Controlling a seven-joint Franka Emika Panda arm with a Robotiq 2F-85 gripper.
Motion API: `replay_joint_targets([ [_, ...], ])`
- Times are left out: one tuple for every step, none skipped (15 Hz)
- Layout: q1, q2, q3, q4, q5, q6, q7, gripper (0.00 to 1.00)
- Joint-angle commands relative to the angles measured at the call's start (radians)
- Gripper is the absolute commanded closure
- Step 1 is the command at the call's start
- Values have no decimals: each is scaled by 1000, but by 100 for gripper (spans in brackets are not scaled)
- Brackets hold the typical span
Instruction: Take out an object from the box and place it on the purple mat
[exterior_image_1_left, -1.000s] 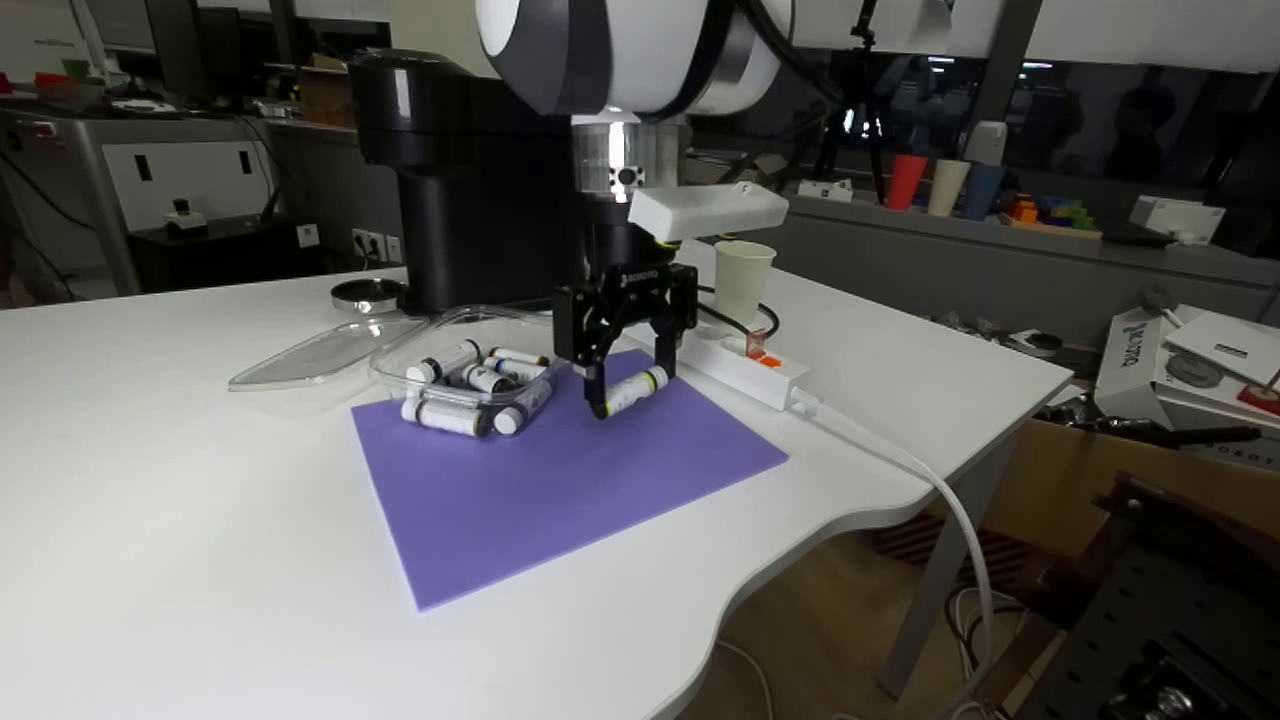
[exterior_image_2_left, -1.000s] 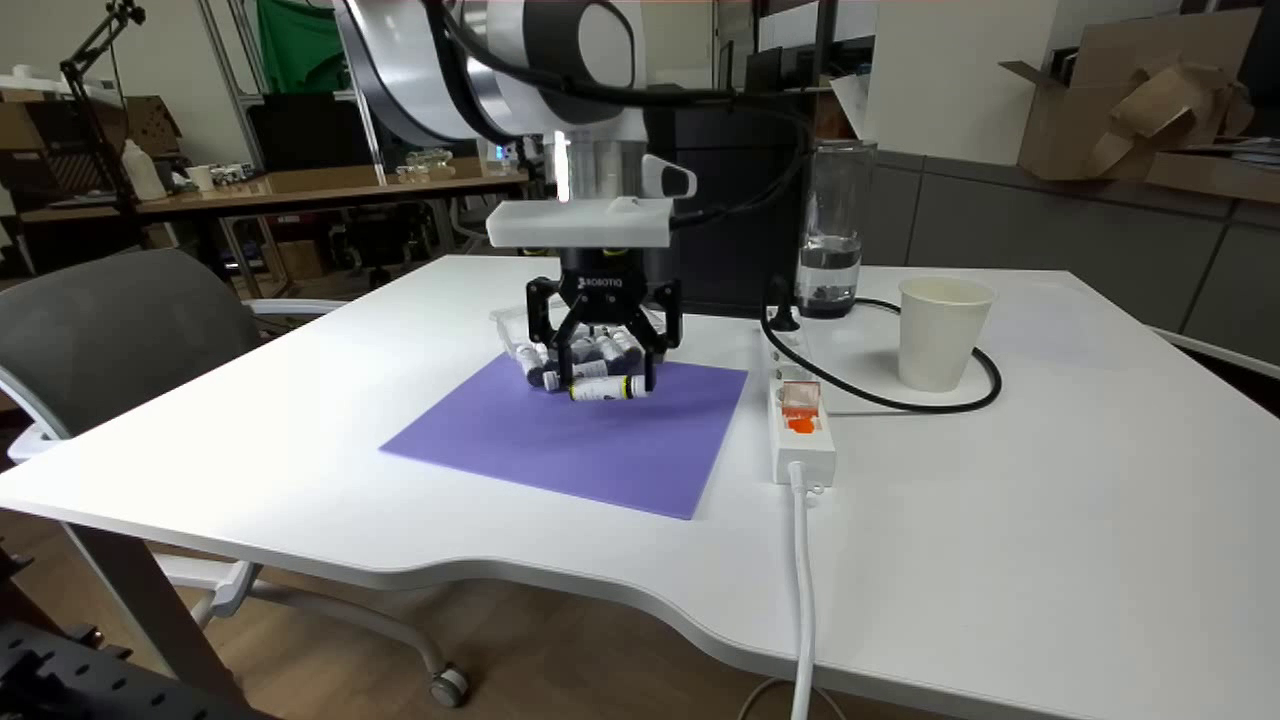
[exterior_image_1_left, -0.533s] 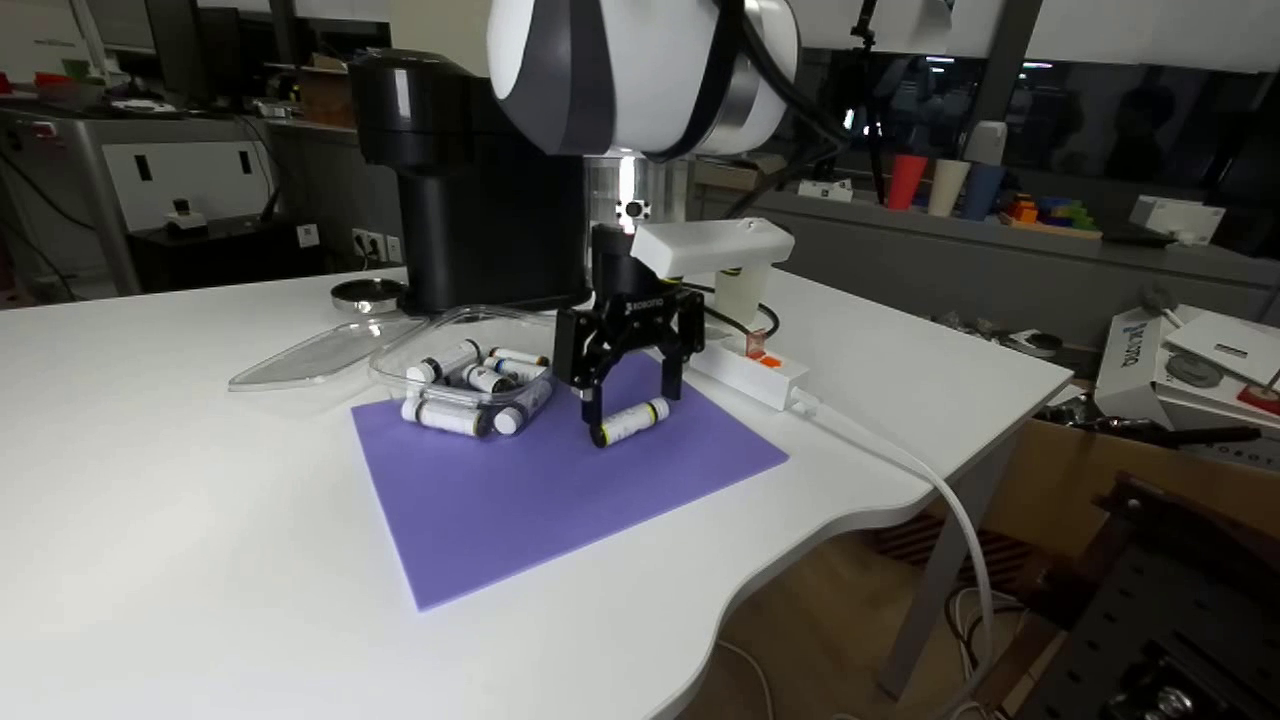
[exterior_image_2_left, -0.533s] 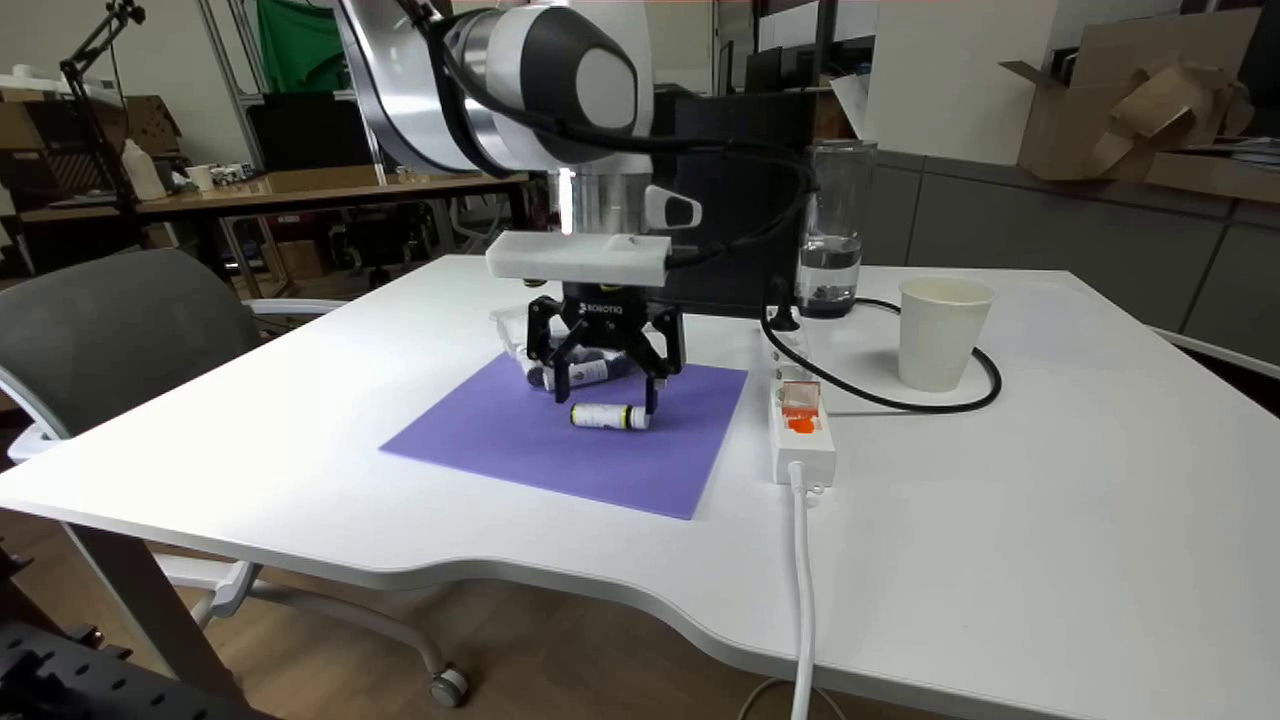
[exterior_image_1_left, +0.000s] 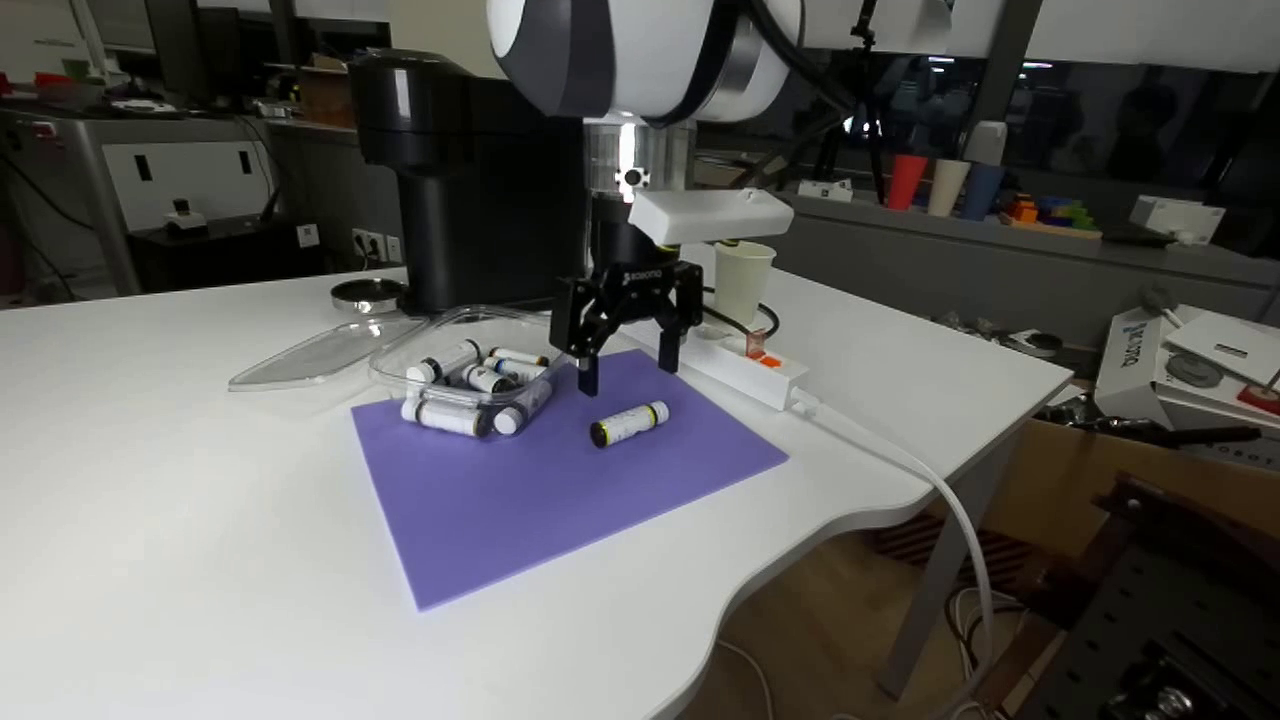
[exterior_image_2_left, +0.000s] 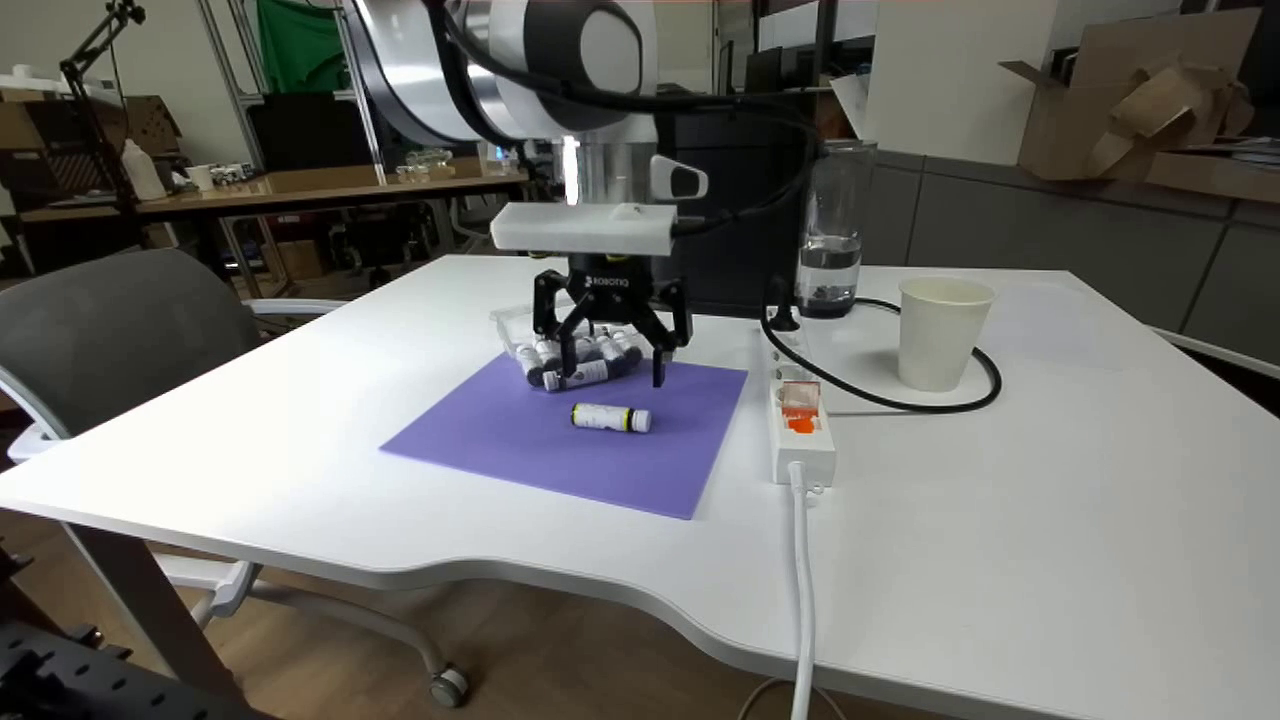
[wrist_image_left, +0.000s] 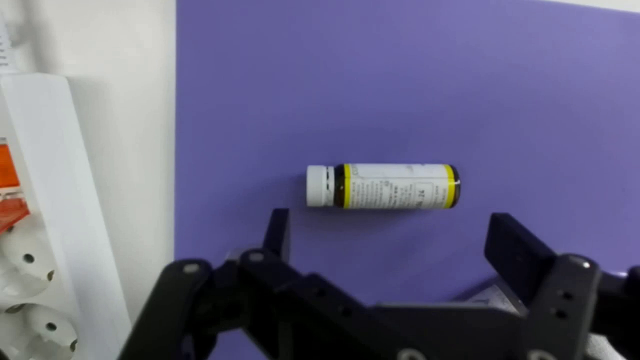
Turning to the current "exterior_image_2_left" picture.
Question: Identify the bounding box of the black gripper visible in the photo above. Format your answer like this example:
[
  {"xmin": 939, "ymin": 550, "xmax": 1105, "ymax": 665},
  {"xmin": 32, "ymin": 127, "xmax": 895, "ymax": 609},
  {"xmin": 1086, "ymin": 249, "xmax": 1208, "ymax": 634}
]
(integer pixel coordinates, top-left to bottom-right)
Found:
[{"xmin": 528, "ymin": 249, "xmax": 695, "ymax": 397}]

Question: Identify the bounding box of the purple mat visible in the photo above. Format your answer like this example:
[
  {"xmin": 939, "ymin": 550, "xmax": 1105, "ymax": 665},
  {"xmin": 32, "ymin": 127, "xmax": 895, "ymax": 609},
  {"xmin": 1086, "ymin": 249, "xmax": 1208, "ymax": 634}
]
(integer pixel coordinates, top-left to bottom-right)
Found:
[{"xmin": 380, "ymin": 352, "xmax": 751, "ymax": 524}]

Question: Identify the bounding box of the open cardboard box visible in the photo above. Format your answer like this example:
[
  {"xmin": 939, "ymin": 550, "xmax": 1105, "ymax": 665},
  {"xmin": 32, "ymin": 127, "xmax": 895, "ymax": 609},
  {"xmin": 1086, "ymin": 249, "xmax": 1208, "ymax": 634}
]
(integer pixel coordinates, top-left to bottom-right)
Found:
[{"xmin": 1000, "ymin": 6, "xmax": 1280, "ymax": 193}]

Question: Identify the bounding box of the brown cardboard box stack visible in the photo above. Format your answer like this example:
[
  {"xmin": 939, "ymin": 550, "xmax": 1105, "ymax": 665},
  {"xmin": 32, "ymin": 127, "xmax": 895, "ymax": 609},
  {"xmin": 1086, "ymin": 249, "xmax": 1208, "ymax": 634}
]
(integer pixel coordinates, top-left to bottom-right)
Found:
[{"xmin": 0, "ymin": 93, "xmax": 186, "ymax": 206}]

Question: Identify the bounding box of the white tube orange band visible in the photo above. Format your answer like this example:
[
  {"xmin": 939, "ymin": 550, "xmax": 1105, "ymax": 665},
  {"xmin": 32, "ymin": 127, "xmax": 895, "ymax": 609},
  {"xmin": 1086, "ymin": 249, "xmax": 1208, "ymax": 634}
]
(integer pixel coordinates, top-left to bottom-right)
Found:
[{"xmin": 597, "ymin": 331, "xmax": 645, "ymax": 372}]

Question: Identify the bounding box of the white tube brown band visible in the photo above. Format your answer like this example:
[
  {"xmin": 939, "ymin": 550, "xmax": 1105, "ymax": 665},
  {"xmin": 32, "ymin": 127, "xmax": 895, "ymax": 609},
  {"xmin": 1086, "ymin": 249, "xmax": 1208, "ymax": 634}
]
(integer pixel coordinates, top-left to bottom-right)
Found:
[{"xmin": 518, "ymin": 337, "xmax": 563, "ymax": 375}]

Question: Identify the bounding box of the clear plastic bag with items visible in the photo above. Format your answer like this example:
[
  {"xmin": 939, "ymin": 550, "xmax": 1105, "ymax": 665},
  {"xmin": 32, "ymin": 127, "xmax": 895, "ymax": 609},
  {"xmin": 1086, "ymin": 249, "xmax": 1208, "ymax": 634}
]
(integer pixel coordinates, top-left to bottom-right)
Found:
[{"xmin": 489, "ymin": 300, "xmax": 647, "ymax": 401}]

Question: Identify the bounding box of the black coffee machine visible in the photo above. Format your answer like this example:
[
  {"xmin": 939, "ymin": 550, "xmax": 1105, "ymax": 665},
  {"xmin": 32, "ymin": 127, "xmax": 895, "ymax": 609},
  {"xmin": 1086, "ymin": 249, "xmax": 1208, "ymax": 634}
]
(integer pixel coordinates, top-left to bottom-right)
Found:
[{"xmin": 651, "ymin": 93, "xmax": 820, "ymax": 319}]

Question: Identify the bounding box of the glass carafe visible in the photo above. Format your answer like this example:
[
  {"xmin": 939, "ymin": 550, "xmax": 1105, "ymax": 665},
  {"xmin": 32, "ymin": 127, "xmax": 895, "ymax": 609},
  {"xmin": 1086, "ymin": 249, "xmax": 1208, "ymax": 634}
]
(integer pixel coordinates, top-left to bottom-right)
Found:
[{"xmin": 793, "ymin": 137, "xmax": 869, "ymax": 319}]

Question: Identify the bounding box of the white power strip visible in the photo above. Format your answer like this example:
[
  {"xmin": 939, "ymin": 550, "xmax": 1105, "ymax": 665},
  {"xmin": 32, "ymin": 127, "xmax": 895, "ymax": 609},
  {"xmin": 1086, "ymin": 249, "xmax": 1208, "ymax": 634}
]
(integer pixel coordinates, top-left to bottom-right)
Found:
[{"xmin": 757, "ymin": 323, "xmax": 842, "ymax": 493}]

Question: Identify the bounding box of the white paper cup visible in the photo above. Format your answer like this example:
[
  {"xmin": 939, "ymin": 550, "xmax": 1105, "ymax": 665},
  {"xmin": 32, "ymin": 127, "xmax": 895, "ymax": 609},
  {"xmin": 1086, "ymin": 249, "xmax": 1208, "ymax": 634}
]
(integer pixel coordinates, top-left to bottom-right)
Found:
[{"xmin": 895, "ymin": 272, "xmax": 1000, "ymax": 397}]

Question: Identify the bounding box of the wooden table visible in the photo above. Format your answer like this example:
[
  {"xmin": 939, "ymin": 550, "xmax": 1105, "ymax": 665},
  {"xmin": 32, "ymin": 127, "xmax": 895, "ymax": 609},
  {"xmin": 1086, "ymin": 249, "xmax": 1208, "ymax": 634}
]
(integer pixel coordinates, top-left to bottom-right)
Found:
[{"xmin": 18, "ymin": 156, "xmax": 538, "ymax": 291}]

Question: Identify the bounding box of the black monitor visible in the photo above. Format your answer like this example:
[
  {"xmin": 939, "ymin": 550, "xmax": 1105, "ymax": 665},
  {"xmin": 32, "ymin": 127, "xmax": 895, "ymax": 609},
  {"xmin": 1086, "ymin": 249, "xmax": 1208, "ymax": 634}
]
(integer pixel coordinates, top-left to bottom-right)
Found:
[{"xmin": 246, "ymin": 93, "xmax": 380, "ymax": 175}]

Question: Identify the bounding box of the green cloth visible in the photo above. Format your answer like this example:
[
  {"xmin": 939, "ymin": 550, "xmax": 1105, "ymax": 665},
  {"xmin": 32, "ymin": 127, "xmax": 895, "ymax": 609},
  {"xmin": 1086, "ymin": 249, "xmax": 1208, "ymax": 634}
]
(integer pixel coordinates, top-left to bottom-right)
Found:
[{"xmin": 252, "ymin": 0, "xmax": 446, "ymax": 156}]

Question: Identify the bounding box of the white board panel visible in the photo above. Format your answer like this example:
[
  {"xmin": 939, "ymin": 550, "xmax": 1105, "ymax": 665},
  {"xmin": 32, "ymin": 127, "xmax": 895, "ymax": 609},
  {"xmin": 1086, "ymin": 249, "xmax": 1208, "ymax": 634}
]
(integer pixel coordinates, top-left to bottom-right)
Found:
[{"xmin": 871, "ymin": 0, "xmax": 1064, "ymax": 174}]

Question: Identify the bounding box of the grey counter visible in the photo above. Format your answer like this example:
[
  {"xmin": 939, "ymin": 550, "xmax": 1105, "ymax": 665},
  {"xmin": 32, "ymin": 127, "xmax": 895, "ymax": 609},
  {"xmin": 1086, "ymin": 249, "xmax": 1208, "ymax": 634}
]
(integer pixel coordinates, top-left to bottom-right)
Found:
[{"xmin": 854, "ymin": 148, "xmax": 1280, "ymax": 365}]

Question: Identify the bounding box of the white jug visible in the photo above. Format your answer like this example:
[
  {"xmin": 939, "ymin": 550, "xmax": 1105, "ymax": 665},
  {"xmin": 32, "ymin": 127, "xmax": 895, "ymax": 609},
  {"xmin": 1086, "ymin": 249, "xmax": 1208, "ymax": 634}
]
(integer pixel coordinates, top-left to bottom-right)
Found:
[{"xmin": 121, "ymin": 137, "xmax": 173, "ymax": 206}]

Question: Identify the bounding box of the grey office chair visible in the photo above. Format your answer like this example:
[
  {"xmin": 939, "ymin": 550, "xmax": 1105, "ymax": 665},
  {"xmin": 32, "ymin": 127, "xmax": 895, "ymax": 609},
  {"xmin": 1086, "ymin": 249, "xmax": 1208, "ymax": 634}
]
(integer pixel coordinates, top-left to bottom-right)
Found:
[{"xmin": 0, "ymin": 243, "xmax": 477, "ymax": 714}]

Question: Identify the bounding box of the grey table leg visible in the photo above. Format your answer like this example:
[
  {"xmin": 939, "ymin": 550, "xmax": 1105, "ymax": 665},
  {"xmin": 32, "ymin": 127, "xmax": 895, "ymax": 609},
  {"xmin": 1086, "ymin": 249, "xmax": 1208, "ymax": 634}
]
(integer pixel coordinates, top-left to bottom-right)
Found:
[{"xmin": 58, "ymin": 521, "xmax": 252, "ymax": 720}]

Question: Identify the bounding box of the black perforated rack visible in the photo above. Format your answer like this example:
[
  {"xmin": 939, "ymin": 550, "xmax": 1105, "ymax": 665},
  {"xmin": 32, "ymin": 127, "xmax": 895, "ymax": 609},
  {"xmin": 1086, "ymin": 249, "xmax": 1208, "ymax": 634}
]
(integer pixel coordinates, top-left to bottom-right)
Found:
[{"xmin": 0, "ymin": 615, "xmax": 256, "ymax": 720}]

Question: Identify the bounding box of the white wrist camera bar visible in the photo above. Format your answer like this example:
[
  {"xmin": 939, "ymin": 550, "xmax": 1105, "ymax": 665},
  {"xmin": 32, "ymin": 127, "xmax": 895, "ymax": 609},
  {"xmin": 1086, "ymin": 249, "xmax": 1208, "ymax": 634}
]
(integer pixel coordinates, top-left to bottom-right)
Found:
[{"xmin": 489, "ymin": 200, "xmax": 679, "ymax": 259}]

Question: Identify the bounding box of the white power cable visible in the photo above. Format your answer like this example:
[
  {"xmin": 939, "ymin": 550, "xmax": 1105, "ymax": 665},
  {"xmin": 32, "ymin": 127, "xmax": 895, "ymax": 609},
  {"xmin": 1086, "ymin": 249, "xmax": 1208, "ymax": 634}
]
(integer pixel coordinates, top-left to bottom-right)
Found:
[{"xmin": 786, "ymin": 455, "xmax": 820, "ymax": 720}]

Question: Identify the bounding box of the black power cable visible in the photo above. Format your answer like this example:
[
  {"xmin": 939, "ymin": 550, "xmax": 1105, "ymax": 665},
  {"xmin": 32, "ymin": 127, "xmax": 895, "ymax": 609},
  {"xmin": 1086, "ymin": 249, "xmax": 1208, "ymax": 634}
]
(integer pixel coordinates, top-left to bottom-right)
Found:
[{"xmin": 757, "ymin": 291, "xmax": 1010, "ymax": 417}]

